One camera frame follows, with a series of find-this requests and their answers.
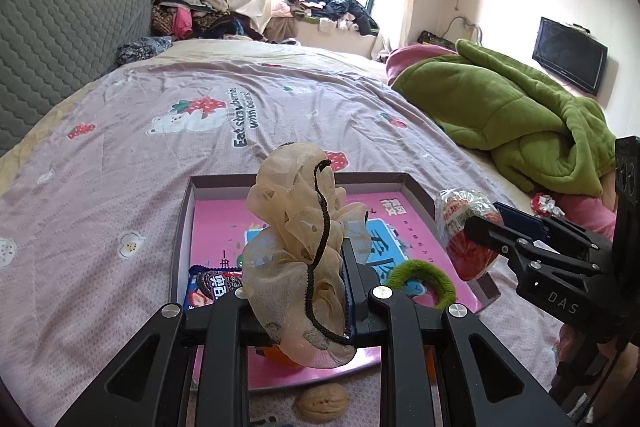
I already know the red apple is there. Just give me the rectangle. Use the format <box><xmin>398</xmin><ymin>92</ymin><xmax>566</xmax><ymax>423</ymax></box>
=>
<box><xmin>435</xmin><ymin>188</ymin><xmax>503</xmax><ymax>282</ymax></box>

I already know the orange tangerine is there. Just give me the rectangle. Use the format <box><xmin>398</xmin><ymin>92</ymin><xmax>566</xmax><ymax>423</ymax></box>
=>
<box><xmin>262</xmin><ymin>346</ymin><xmax>303</xmax><ymax>371</ymax></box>

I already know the beige chiffon scrunchie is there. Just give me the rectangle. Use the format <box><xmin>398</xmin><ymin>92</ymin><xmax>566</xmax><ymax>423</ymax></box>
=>
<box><xmin>242</xmin><ymin>143</ymin><xmax>371</xmax><ymax>369</ymax></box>

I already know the small foil wrapped candy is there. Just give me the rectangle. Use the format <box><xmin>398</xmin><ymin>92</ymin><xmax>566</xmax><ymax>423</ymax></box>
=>
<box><xmin>530</xmin><ymin>193</ymin><xmax>565</xmax><ymax>219</ymax></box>

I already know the green fleece blanket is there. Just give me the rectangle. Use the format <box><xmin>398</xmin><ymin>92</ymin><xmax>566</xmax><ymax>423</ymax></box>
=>
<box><xmin>392</xmin><ymin>39</ymin><xmax>616</xmax><ymax>197</ymax></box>

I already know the blue oreo cookie packet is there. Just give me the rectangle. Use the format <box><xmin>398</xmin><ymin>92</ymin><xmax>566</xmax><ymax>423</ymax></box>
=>
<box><xmin>183</xmin><ymin>265</ymin><xmax>242</xmax><ymax>310</ymax></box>

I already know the brown walnut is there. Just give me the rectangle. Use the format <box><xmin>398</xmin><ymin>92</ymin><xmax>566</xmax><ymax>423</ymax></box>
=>
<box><xmin>292</xmin><ymin>383</ymin><xmax>350</xmax><ymax>424</ymax></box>

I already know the shallow purple cardboard box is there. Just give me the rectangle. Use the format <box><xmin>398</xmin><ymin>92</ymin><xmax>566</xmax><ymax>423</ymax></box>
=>
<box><xmin>169</xmin><ymin>171</ymin><xmax>500</xmax><ymax>391</ymax></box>

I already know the pink strawberry bed sheet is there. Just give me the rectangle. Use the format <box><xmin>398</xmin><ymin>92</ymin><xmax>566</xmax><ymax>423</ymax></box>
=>
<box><xmin>1</xmin><ymin>41</ymin><xmax>529</xmax><ymax>426</ymax></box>

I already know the pink pillow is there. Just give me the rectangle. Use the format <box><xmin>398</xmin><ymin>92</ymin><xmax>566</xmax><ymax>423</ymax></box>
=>
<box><xmin>385</xmin><ymin>43</ymin><xmax>454</xmax><ymax>86</ymax></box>

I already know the clothes pile on windowsill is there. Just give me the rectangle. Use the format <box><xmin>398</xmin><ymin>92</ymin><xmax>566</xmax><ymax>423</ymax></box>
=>
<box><xmin>286</xmin><ymin>0</ymin><xmax>380</xmax><ymax>36</ymax></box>

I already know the grey quilted headboard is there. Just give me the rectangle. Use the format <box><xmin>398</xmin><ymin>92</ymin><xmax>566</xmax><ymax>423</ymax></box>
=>
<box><xmin>0</xmin><ymin>0</ymin><xmax>152</xmax><ymax>152</ymax></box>

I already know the clothes pile beside headboard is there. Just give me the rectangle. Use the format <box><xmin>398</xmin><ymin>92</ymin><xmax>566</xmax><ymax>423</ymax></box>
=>
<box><xmin>151</xmin><ymin>0</ymin><xmax>266</xmax><ymax>42</ymax></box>

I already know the green fuzzy hair ring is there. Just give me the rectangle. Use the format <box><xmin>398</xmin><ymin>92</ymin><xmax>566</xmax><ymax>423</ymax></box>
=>
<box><xmin>385</xmin><ymin>259</ymin><xmax>458</xmax><ymax>311</ymax></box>

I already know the black wall television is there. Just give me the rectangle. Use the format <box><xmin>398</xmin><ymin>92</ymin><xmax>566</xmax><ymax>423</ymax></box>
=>
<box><xmin>532</xmin><ymin>17</ymin><xmax>608</xmax><ymax>94</ymax></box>

